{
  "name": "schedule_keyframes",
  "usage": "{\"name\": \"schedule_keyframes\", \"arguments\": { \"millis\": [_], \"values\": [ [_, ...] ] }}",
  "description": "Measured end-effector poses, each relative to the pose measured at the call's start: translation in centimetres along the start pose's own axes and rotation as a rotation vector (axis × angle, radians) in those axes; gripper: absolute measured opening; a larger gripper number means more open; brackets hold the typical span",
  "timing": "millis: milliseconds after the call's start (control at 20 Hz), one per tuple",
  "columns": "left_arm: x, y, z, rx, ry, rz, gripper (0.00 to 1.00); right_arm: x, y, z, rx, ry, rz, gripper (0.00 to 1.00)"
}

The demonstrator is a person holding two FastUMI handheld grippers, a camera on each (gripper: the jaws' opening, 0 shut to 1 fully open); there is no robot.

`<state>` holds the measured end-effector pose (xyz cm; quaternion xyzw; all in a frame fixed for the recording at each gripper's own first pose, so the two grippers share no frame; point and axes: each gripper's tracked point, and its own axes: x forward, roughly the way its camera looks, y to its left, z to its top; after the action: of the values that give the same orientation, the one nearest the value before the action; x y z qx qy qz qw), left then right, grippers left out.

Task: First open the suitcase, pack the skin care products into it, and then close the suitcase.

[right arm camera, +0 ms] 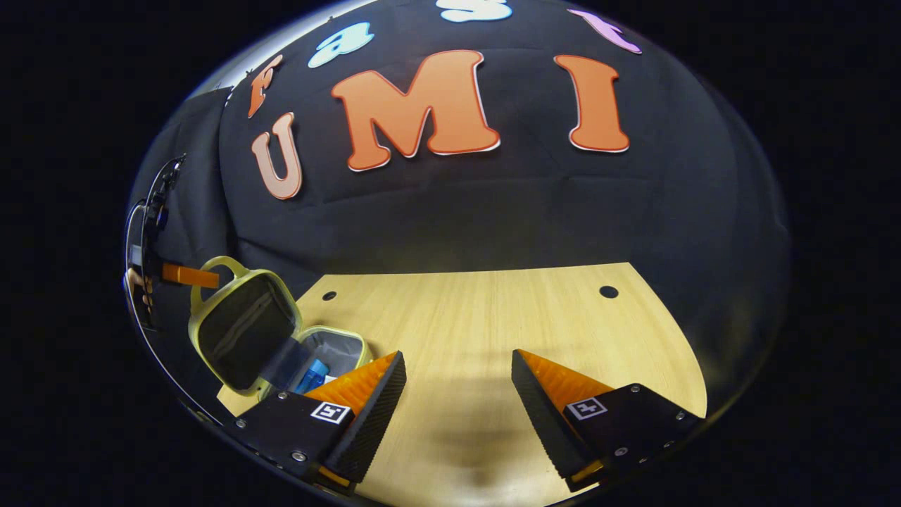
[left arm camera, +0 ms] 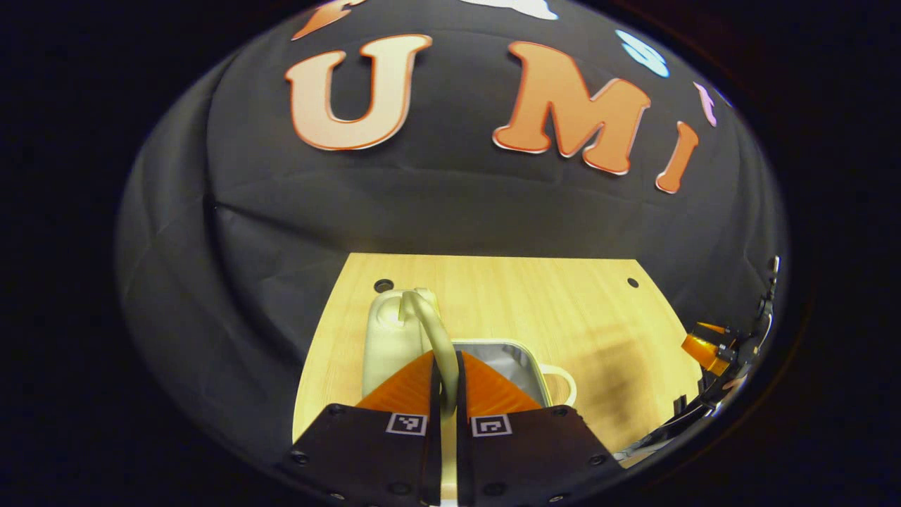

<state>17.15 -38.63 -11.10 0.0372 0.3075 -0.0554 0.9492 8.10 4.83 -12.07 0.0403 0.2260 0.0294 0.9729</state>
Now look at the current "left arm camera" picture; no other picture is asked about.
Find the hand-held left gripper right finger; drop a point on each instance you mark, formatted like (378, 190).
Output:
(463, 422)

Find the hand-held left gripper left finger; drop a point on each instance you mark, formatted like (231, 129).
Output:
(433, 422)

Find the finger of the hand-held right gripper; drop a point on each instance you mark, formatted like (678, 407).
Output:
(707, 352)
(711, 327)

